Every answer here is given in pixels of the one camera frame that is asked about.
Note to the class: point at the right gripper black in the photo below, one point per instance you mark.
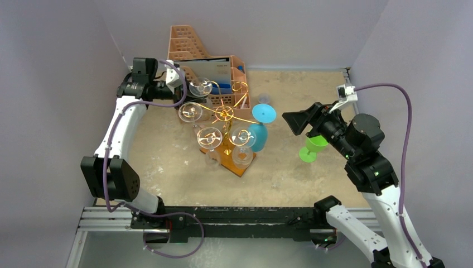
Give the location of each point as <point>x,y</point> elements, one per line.
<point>317,119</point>

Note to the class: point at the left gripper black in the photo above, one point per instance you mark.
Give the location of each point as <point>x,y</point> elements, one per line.
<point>190,97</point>

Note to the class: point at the clear wine glass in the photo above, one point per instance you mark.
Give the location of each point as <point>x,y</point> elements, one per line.
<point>243,139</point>
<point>190,112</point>

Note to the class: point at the small clear goblet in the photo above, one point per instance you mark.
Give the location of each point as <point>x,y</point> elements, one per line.
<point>200,87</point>

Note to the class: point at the green plastic goblet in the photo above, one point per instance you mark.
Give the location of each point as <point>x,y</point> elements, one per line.
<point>313,146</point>

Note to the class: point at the blue plastic goblet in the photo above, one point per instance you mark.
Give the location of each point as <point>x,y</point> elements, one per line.
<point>263,114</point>

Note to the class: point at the tall clear flute glass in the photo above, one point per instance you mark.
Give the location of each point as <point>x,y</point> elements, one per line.
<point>210,138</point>

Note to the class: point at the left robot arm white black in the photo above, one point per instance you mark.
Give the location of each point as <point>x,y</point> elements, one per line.
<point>108,174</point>

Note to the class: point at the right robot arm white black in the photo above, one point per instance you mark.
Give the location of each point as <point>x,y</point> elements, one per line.
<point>374,177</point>

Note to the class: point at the clear wine glass hanging front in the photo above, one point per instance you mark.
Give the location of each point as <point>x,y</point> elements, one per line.
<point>243,139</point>

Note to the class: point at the small grey bottle cap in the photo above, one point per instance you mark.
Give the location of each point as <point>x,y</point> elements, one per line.
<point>264,98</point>

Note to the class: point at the blue folder in organizer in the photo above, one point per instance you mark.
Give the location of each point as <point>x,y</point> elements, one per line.
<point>221,88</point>

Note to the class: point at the grey white document folder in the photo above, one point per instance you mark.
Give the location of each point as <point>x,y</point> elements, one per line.
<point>214,69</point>

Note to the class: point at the pink plastic file organizer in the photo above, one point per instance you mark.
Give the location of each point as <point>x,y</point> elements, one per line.
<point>184,44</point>

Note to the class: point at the white chalk stick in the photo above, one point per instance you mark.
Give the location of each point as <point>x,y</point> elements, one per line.
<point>243,103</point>

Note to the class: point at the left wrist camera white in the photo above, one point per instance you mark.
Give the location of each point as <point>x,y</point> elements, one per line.
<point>173,76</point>

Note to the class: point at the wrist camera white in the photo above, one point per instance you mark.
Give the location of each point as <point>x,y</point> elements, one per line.
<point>347,96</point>
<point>173,76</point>

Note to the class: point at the gold wire wine glass rack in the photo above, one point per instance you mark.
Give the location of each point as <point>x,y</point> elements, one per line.
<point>226,114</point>

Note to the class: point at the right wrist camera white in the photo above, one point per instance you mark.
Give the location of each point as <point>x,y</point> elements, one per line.
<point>347,96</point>

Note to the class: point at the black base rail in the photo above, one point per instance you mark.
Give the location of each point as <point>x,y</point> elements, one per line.
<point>297,223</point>

